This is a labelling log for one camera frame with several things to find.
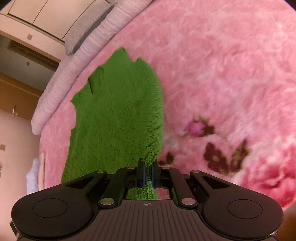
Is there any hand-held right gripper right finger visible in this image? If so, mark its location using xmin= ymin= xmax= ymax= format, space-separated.
xmin=151 ymin=162 xmax=234 ymax=208

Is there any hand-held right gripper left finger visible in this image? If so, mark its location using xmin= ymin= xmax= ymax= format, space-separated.
xmin=61 ymin=158 xmax=146 ymax=208

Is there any green knitted sweater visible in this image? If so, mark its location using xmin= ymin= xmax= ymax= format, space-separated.
xmin=60 ymin=47 xmax=164 ymax=200

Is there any folded light blue towel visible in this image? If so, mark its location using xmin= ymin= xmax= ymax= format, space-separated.
xmin=26 ymin=159 xmax=40 ymax=195

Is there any pink floral blanket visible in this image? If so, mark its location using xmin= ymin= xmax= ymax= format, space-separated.
xmin=39 ymin=0 xmax=296 ymax=212

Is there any lilac striped duvet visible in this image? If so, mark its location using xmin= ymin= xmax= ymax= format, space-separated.
xmin=31 ymin=0 xmax=153 ymax=136

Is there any wooden door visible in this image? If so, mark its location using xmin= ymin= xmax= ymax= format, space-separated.
xmin=0 ymin=72 xmax=43 ymax=121

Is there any grey pillow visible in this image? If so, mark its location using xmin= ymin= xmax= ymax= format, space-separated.
xmin=64 ymin=2 xmax=114 ymax=55

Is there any cream wardrobe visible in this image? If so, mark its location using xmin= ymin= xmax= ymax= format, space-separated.
xmin=0 ymin=0 xmax=112 ymax=43

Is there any dark wooden door frame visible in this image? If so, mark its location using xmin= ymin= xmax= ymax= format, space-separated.
xmin=7 ymin=39 xmax=60 ymax=72

